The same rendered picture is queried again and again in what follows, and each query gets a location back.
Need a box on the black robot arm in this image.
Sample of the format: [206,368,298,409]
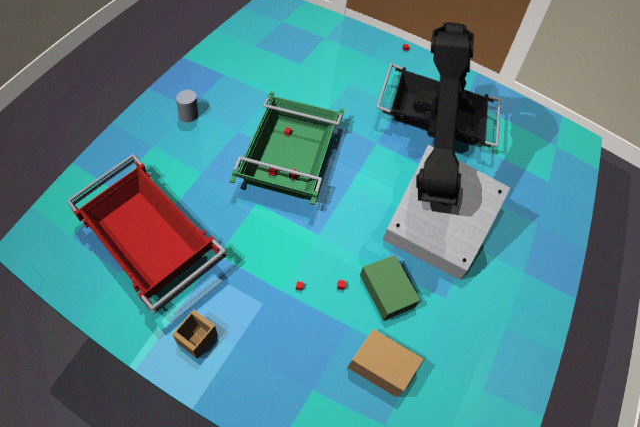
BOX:
[413,22,474,206]

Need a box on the tan rectangular block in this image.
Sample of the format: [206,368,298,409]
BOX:
[348,329,423,397]

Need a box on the green rectangular box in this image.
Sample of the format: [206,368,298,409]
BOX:
[359,255,420,321]

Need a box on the grey cylinder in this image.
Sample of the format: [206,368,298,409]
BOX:
[176,89,198,123]

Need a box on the brown open-top box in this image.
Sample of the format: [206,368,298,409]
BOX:
[172,309,218,359]

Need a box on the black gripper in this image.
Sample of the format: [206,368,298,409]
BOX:
[427,84,460,138]

